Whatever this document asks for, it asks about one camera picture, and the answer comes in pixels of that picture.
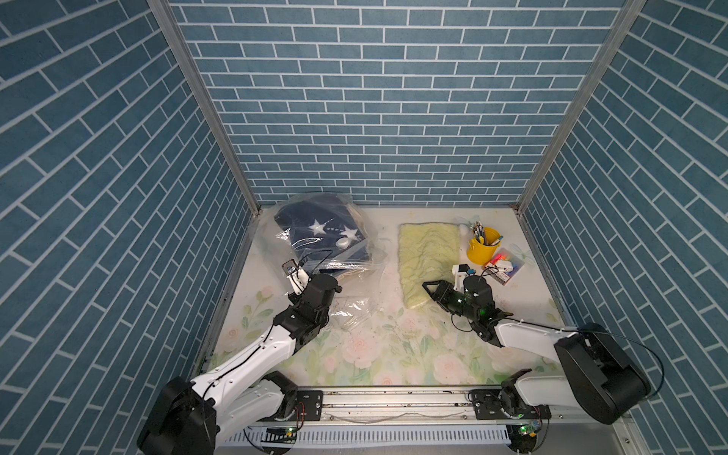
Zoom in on light green fluffy blanket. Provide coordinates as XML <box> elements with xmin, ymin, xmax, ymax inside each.
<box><xmin>397</xmin><ymin>223</ymin><xmax>461</xmax><ymax>309</ymax></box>

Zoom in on yellow metal pen bucket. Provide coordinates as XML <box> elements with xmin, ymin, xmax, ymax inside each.
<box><xmin>466</xmin><ymin>227</ymin><xmax>502</xmax><ymax>265</ymax></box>

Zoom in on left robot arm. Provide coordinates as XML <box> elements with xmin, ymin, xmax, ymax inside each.
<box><xmin>136</xmin><ymin>271</ymin><xmax>342</xmax><ymax>454</ymax></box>

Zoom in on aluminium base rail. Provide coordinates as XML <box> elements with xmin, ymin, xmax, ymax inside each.
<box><xmin>164</xmin><ymin>385</ymin><xmax>632</xmax><ymax>428</ymax></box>

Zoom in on navy blue star blanket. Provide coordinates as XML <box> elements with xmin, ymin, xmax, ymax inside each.
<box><xmin>274</xmin><ymin>193</ymin><xmax>372</xmax><ymax>275</ymax></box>

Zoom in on clear box of stationery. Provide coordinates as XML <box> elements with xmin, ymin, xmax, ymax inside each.
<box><xmin>485</xmin><ymin>248</ymin><xmax>525</xmax><ymax>286</ymax></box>

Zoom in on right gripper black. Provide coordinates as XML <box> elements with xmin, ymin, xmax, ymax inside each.
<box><xmin>422</xmin><ymin>279</ymin><xmax>478</xmax><ymax>323</ymax></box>

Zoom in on pens in bucket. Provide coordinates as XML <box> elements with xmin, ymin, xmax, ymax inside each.
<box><xmin>471</xmin><ymin>222</ymin><xmax>489</xmax><ymax>246</ymax></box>

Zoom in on clear plastic vacuum bag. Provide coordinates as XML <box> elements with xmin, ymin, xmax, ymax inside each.
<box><xmin>256</xmin><ymin>193</ymin><xmax>388</xmax><ymax>332</ymax></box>

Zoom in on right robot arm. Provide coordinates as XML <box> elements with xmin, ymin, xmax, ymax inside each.
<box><xmin>422</xmin><ymin>275</ymin><xmax>656</xmax><ymax>425</ymax></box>

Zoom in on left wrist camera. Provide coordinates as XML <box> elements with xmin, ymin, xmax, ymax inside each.
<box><xmin>286</xmin><ymin>266</ymin><xmax>309</xmax><ymax>295</ymax></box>

